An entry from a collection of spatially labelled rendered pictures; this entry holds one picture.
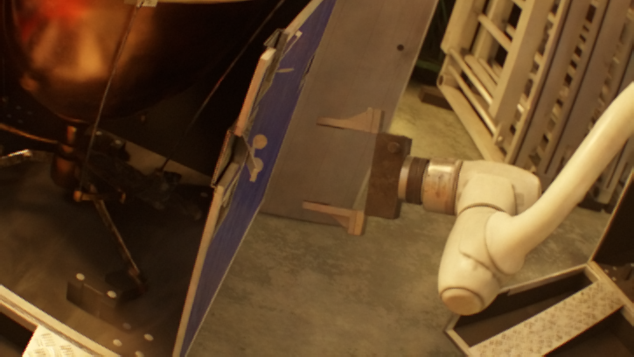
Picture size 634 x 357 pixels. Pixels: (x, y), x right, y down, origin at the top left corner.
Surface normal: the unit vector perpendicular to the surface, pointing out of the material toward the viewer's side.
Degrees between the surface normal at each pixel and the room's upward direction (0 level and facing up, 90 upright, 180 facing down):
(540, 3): 90
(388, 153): 70
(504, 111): 90
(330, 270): 0
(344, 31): 90
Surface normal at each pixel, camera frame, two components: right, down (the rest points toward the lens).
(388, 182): -0.27, -0.01
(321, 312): 0.33, -0.84
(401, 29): 0.19, 0.50
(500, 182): -0.05, -0.65
